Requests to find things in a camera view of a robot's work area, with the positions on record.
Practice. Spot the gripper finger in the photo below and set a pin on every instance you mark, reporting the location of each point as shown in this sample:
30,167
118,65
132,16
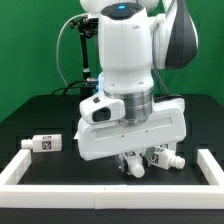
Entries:
147,157
121,164

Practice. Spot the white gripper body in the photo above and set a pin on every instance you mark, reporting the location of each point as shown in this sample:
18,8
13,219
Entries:
166,125

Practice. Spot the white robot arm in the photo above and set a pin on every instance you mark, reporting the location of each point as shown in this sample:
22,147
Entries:
123,119

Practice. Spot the white U-shaped fence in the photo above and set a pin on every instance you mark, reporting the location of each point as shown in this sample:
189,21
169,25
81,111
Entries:
15,195

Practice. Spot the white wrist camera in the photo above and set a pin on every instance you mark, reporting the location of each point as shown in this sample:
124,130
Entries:
100,108

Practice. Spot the black camera stand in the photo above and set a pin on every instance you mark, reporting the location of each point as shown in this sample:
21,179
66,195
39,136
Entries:
87,29

